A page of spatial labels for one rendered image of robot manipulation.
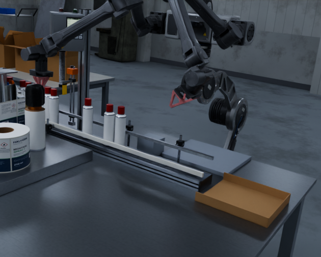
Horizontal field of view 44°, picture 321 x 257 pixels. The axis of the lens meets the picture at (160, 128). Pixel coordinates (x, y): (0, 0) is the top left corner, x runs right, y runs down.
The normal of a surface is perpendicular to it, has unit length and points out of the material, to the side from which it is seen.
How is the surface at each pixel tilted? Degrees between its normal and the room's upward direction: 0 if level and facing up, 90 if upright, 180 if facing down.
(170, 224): 0
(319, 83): 90
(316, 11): 90
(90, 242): 0
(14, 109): 90
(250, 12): 90
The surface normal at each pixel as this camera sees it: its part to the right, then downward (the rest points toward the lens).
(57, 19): 0.35, 0.32
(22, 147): 0.87, 0.22
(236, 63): -0.57, 0.21
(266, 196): 0.08, -0.95
